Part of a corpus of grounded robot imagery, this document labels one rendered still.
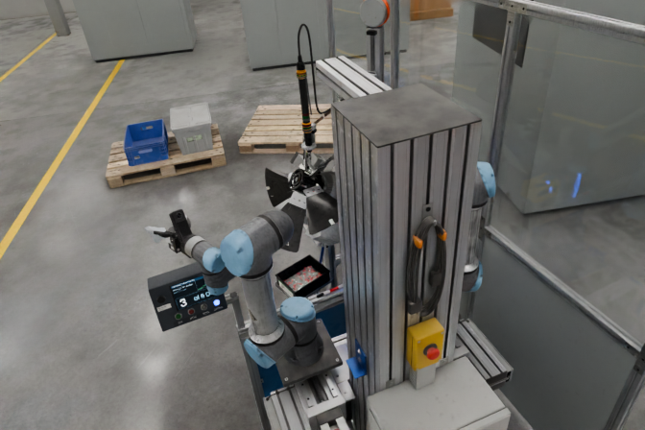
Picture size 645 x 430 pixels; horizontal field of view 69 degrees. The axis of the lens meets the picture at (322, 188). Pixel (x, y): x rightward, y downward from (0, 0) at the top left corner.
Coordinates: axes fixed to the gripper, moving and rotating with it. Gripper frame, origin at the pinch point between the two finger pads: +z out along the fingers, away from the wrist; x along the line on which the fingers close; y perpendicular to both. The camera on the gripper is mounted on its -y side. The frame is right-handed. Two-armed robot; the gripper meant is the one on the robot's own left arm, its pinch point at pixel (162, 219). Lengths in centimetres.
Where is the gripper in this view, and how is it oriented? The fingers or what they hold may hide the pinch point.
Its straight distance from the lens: 186.9
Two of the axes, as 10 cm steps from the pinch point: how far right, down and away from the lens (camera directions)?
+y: -0.2, 8.9, 4.6
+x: 6.9, -3.3, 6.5
